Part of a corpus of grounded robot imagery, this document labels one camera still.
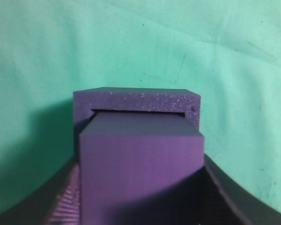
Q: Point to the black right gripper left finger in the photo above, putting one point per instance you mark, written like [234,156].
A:
[57,202]

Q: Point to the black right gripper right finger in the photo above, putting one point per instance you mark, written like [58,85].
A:
[227,203]

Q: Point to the purple foam cube block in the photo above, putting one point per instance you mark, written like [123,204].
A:
[140,168]

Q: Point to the purple foam groove box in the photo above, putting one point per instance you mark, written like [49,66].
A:
[85,102]

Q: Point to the green cloth backdrop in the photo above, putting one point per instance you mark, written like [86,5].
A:
[228,51]

